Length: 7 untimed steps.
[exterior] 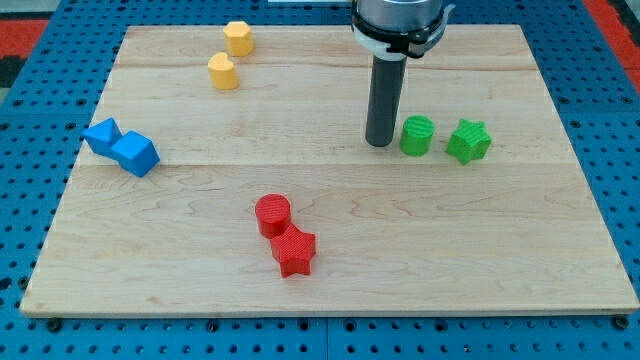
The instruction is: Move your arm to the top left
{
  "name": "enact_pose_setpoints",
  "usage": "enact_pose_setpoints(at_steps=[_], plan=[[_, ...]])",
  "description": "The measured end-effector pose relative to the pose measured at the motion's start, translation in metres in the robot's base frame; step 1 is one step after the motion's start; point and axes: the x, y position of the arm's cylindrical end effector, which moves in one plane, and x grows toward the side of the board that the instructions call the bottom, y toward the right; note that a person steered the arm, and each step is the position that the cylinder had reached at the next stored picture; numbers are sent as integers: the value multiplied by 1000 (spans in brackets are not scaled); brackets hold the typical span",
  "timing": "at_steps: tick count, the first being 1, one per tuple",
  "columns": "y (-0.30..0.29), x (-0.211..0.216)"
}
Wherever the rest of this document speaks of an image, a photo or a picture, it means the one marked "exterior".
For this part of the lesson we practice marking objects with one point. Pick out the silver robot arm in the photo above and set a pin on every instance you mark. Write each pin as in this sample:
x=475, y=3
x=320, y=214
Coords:
x=393, y=30

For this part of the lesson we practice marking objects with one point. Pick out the red cylinder block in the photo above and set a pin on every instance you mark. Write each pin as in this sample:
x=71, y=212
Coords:
x=273, y=214

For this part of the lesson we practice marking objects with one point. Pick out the red star block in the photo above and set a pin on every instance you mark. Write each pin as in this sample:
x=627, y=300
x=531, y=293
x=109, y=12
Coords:
x=294, y=250

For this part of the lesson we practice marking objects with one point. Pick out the light wooden board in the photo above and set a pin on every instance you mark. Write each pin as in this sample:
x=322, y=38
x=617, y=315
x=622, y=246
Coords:
x=515, y=233

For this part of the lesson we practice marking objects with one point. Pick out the green cylinder block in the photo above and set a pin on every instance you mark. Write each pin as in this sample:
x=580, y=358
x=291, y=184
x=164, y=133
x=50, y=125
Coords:
x=417, y=133

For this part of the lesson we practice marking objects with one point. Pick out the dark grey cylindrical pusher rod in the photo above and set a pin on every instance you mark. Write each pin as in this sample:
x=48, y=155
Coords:
x=384, y=97

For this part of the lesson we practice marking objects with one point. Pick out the yellow heart block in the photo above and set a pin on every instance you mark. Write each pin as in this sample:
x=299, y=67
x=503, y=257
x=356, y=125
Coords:
x=222, y=72

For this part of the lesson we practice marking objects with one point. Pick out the green star block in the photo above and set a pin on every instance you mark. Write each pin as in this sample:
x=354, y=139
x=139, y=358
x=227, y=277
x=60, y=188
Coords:
x=469, y=141

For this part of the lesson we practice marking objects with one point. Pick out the yellow hexagon block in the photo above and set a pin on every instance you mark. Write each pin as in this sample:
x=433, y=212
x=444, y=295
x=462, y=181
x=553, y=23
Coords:
x=238, y=38

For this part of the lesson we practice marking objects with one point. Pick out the blue cube block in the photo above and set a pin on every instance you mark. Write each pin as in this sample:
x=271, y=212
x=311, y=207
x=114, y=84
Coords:
x=135, y=153

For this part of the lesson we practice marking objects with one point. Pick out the blue triangular block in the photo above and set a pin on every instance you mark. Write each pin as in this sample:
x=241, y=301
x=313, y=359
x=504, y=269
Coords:
x=102, y=136

